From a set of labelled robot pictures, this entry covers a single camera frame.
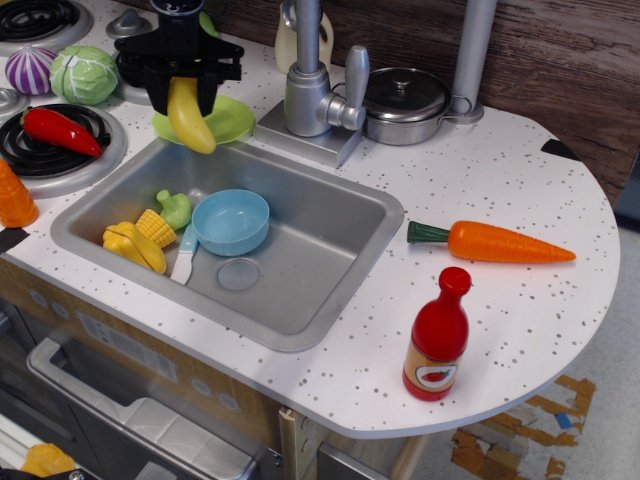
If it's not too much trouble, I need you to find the silver oven door handle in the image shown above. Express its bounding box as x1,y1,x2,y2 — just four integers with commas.
27,338,261,479

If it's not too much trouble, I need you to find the green plastic plate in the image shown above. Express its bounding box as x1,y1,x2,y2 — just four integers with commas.
151,96,255,153

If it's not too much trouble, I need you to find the yellow toy banana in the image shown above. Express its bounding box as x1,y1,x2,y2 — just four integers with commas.
167,77,217,154

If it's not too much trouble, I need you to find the yellow toy corn cob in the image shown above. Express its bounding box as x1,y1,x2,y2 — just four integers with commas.
135,209,177,249

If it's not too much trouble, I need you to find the green toy cabbage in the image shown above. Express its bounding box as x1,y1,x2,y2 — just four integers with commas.
49,45,119,105

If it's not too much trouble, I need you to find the silver metal sink basin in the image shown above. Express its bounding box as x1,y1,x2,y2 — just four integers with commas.
51,139,404,351

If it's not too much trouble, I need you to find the blue plastic bowl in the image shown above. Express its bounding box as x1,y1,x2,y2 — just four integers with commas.
192,189,271,257

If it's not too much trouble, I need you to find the green toy broccoli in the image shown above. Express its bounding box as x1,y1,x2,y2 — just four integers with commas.
156,189,192,231

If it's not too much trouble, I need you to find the orange toy juice bottle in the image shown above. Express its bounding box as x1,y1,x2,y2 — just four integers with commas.
1,160,39,228

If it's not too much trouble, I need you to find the cream toy milk jug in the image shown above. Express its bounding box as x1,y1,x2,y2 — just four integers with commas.
274,1,334,75

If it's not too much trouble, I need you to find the steel pot with lid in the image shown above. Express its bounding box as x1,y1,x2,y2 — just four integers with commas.
362,67,474,146

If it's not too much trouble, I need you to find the grey vertical pole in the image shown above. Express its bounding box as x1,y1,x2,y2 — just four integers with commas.
448,0,497,125

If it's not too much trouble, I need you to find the silver toy faucet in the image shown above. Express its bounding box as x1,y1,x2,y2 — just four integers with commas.
254,1,370,168

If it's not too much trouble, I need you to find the red toy ketchup bottle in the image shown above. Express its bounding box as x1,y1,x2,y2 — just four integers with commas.
402,267,472,401

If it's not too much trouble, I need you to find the toy knife blue handle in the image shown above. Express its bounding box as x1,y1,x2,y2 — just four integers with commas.
170,223,199,285

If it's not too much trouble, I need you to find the red toy chili pepper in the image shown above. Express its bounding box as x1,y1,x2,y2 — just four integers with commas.
20,107,103,157

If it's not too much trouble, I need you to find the green toy pear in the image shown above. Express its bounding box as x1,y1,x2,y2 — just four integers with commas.
199,10,220,38

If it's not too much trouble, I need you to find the orange toy carrot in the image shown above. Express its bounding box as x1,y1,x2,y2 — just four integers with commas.
406,220,576,264

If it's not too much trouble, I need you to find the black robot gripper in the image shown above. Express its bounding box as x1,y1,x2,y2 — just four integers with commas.
115,15,244,116

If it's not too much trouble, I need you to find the purple striped toy onion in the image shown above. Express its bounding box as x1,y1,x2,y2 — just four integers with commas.
5,45,57,96

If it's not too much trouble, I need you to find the black back left burner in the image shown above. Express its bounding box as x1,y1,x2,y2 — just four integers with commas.
1,0,93,57

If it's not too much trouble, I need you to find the yellow object bottom left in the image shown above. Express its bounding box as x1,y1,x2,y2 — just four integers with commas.
20,443,76,478

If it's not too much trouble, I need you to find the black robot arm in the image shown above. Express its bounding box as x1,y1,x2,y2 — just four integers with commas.
115,1,244,116

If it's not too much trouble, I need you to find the yellow toy bell pepper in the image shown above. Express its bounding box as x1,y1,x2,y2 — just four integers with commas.
102,222,167,274

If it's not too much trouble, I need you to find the black tape patch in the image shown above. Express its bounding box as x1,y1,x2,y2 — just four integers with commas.
541,139,580,161

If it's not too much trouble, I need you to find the silver stove knob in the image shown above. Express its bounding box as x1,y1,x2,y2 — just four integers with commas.
106,9,153,40
0,87,30,122

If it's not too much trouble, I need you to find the silver left stove knob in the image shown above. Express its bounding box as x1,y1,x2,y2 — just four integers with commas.
0,87,30,122

